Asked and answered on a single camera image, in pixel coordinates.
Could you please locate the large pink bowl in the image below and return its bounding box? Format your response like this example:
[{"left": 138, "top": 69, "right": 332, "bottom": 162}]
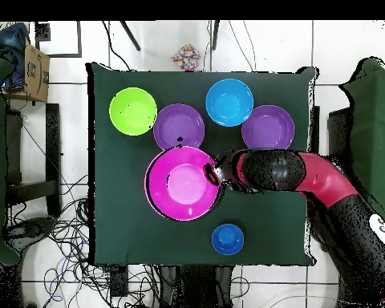
[{"left": 144, "top": 145, "right": 225, "bottom": 222}]

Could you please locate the purple bowl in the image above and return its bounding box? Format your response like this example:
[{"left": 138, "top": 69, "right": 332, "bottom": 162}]
[
  {"left": 152, "top": 103, "right": 206, "bottom": 152},
  {"left": 241, "top": 104, "right": 296, "bottom": 152}
]

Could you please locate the small dark blue bowl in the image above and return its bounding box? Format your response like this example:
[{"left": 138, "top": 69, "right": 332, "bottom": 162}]
[{"left": 211, "top": 223, "right": 245, "bottom": 257}]

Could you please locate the large blue bowl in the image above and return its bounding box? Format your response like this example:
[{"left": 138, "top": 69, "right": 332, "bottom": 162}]
[{"left": 205, "top": 78, "right": 255, "bottom": 128}]

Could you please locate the dark green table cloth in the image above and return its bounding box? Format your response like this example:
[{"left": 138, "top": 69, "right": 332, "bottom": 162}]
[{"left": 86, "top": 62, "right": 318, "bottom": 267}]

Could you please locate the large green bowl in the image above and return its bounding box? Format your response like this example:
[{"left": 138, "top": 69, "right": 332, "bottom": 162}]
[{"left": 108, "top": 87, "right": 159, "bottom": 137}]

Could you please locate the multicoloured bundle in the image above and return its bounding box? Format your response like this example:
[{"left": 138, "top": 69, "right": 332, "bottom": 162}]
[{"left": 171, "top": 43, "right": 201, "bottom": 71}]

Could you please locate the cardboard box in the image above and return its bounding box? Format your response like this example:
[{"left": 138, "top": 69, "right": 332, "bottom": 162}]
[{"left": 0, "top": 39, "right": 51, "bottom": 103}]

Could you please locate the blue cloth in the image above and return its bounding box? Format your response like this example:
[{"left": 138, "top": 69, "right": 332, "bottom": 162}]
[{"left": 0, "top": 22, "right": 30, "bottom": 92}]

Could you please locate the black bench frame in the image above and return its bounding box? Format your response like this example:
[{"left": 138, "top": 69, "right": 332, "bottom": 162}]
[{"left": 5, "top": 102, "right": 64, "bottom": 219}]

